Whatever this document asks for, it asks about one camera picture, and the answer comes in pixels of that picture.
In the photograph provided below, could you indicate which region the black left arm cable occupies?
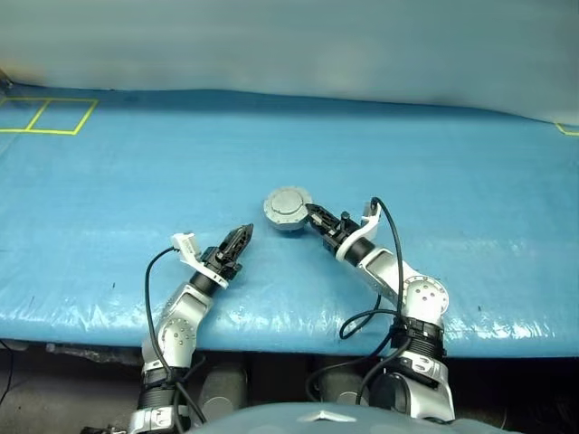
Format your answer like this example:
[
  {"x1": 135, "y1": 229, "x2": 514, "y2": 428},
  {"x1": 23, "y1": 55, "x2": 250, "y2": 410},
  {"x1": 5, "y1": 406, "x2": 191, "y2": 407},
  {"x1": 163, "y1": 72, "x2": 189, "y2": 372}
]
[{"x1": 144, "y1": 246, "x2": 207, "y2": 426}]

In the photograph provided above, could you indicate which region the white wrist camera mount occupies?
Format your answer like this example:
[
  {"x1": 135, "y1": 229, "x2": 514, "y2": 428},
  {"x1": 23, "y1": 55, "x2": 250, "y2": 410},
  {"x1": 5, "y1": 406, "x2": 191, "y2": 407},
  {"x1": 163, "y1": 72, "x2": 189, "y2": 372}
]
[
  {"x1": 170, "y1": 232, "x2": 229, "y2": 289},
  {"x1": 335, "y1": 201, "x2": 384, "y2": 263}
]

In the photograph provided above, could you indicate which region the blue plastic table cover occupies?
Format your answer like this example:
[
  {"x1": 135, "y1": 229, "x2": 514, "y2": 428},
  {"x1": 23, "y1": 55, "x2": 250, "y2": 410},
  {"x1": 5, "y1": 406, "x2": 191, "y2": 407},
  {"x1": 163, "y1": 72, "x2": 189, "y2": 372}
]
[{"x1": 0, "y1": 83, "x2": 579, "y2": 358}]

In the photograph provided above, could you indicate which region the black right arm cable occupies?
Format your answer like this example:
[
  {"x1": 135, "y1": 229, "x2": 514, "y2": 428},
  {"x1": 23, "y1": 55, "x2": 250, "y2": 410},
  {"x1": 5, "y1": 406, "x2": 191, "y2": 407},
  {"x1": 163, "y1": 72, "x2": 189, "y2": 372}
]
[{"x1": 305, "y1": 196, "x2": 411, "y2": 406}]

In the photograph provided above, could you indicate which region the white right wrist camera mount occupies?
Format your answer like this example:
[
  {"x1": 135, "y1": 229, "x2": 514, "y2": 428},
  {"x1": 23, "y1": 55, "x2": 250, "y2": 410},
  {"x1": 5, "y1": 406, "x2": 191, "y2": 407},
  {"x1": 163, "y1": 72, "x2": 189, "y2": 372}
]
[{"x1": 335, "y1": 201, "x2": 384, "y2": 263}]

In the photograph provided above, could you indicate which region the grey rounded shape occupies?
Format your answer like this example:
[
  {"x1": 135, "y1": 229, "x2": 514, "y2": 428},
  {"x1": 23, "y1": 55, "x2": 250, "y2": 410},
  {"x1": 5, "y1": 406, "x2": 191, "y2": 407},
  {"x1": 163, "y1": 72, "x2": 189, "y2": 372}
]
[
  {"x1": 198, "y1": 361, "x2": 249, "y2": 420},
  {"x1": 316, "y1": 365, "x2": 372, "y2": 406}
]

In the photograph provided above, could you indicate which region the thin black floor cable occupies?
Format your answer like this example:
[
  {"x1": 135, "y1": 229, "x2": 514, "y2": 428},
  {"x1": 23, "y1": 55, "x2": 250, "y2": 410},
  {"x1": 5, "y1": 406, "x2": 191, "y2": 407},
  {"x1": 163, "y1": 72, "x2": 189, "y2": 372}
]
[{"x1": 0, "y1": 338, "x2": 14, "y2": 406}]

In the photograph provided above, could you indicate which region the grey round housing lid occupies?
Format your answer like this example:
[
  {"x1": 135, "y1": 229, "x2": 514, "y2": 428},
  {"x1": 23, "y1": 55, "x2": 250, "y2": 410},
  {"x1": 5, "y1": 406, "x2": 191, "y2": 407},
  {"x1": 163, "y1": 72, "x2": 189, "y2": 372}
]
[{"x1": 263, "y1": 184, "x2": 313, "y2": 223}]

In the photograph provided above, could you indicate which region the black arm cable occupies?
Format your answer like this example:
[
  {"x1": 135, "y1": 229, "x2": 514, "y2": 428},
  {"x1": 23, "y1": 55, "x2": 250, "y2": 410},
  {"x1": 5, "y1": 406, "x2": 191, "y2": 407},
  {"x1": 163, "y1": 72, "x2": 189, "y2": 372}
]
[
  {"x1": 305, "y1": 196, "x2": 411, "y2": 406},
  {"x1": 144, "y1": 246, "x2": 207, "y2": 426}
]

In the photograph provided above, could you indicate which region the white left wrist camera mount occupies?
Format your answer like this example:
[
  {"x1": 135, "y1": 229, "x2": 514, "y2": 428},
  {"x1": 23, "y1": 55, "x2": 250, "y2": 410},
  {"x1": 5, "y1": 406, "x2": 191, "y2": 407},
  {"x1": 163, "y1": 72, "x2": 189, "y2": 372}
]
[{"x1": 170, "y1": 232, "x2": 229, "y2": 289}]

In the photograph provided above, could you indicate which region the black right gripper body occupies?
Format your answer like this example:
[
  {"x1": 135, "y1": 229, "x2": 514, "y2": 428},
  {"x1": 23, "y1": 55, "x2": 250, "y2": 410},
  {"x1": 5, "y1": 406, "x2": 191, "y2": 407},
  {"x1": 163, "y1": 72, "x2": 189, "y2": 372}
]
[{"x1": 323, "y1": 211, "x2": 361, "y2": 252}]

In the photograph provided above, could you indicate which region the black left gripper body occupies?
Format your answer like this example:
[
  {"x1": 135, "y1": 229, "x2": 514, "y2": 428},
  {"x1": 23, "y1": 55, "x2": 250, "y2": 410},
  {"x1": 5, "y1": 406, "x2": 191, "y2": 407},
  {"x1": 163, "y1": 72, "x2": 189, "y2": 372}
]
[{"x1": 201, "y1": 246, "x2": 243, "y2": 284}]

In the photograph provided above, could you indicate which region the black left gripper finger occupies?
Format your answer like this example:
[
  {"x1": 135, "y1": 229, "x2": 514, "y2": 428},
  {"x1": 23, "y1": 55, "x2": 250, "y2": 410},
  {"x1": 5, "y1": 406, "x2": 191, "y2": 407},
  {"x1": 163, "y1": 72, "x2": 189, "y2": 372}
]
[
  {"x1": 221, "y1": 223, "x2": 250, "y2": 253},
  {"x1": 233, "y1": 224, "x2": 254, "y2": 263}
]

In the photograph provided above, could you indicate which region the grey robot torso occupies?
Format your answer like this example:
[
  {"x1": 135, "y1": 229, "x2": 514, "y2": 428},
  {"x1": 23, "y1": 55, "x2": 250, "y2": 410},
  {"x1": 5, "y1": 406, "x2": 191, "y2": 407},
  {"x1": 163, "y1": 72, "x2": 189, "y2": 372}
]
[{"x1": 194, "y1": 401, "x2": 453, "y2": 434}]

